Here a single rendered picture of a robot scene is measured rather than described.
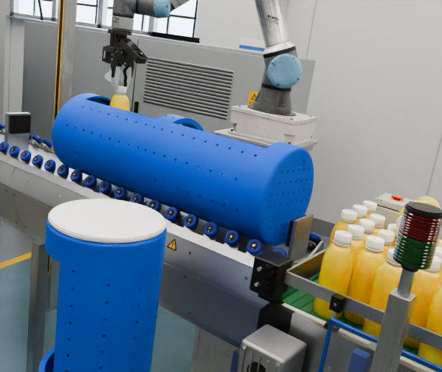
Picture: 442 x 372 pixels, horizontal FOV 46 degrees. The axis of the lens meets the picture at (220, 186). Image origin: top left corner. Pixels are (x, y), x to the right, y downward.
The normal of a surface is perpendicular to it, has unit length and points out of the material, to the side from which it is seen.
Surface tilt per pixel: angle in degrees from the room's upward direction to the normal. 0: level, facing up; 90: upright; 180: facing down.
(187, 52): 90
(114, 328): 90
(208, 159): 60
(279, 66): 98
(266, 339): 0
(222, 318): 109
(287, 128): 90
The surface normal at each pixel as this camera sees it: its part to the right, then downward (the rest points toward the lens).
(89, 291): 0.00, 0.27
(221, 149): -0.32, -0.59
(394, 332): -0.59, 0.14
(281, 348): 0.14, -0.95
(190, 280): -0.61, 0.44
